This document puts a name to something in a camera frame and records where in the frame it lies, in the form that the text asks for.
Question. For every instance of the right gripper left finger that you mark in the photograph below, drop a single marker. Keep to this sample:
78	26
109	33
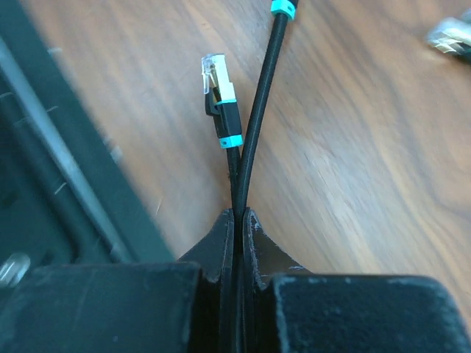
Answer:
212	313

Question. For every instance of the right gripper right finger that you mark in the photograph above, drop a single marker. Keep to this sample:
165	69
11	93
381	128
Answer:
262	259

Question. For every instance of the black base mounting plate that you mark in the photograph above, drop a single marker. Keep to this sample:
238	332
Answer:
64	198

